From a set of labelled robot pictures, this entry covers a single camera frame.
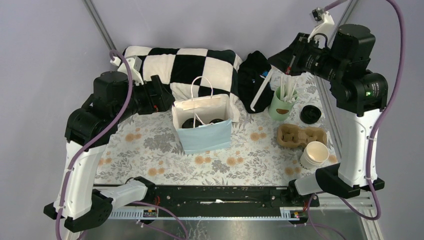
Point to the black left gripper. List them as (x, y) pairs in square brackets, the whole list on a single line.
[(161, 101)]

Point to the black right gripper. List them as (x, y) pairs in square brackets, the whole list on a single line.
[(285, 60)]

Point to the single white paper straw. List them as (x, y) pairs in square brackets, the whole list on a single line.
[(265, 81)]

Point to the white paper bag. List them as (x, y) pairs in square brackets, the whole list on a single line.
[(207, 137)]

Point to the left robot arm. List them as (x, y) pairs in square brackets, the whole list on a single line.
[(87, 133)]

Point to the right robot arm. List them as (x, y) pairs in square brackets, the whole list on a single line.
[(361, 94)]

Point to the black cloth bundle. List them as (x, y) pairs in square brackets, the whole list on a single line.
[(251, 74)]

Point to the black white checkered pillow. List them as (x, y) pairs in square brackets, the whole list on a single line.
[(191, 72)]

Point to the green straw holder cup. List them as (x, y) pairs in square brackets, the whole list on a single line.
[(280, 110)]

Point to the floral table mat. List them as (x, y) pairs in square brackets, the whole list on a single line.
[(148, 146)]

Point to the stack of black lids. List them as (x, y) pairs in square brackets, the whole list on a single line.
[(310, 114)]

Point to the brown cardboard cup carrier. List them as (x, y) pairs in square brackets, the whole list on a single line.
[(293, 136)]

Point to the stack of paper cups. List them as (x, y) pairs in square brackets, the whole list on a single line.
[(314, 155)]

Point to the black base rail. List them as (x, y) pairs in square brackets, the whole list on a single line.
[(191, 201)]

